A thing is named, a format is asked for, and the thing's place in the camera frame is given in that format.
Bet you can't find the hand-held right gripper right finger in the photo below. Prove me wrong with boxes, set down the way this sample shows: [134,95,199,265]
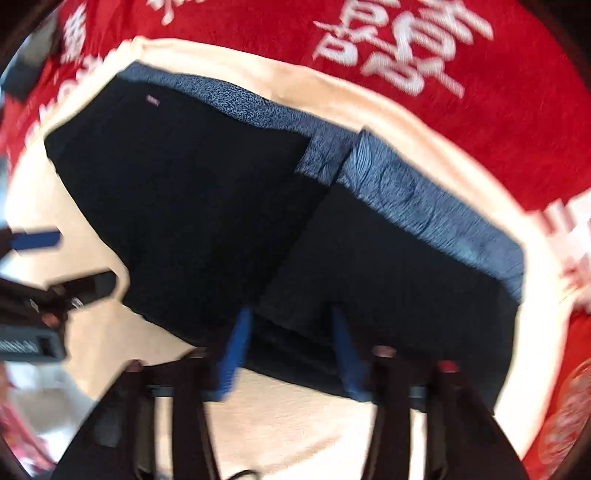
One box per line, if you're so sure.
[330,307,532,480]

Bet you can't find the red pillow with round emblem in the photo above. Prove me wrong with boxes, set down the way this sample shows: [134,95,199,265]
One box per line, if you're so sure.
[522,314,591,480]

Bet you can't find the peach blanket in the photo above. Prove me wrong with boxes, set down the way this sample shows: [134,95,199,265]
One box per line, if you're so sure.
[4,37,574,480]

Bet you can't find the red printed blanket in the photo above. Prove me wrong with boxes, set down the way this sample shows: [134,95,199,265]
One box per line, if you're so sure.
[0,0,591,317]

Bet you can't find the black pants with blue floral stripes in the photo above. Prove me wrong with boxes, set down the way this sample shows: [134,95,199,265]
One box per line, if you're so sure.
[44,62,528,412]

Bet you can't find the dark cloth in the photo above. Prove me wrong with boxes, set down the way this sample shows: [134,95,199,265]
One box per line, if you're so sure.
[0,28,62,103]

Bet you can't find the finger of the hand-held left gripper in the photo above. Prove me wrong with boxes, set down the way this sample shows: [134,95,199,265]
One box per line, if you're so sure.
[0,228,64,256]
[44,270,117,315]

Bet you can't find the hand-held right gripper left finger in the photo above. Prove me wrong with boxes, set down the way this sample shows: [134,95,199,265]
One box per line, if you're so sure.
[51,307,254,480]

